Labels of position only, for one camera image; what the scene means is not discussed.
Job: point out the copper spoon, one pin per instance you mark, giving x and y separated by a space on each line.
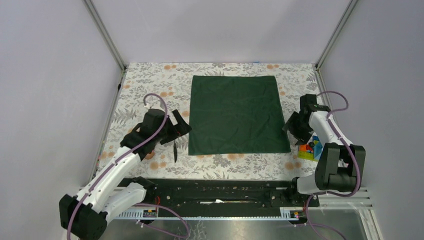
150 155

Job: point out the floral patterned table mat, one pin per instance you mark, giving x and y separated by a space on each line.
172 82

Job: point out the black table knife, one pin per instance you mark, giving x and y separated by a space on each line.
175 151

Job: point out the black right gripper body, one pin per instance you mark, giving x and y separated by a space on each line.
303 132

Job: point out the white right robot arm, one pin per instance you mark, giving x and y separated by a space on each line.
339 169

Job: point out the colourful toy block stack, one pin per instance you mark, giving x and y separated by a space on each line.
312 150

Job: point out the dark green cloth napkin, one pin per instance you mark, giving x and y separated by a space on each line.
236 115

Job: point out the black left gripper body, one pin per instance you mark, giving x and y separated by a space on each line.
168 133

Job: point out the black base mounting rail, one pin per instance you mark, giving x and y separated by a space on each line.
193 198

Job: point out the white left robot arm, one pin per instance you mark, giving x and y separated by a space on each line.
88 213

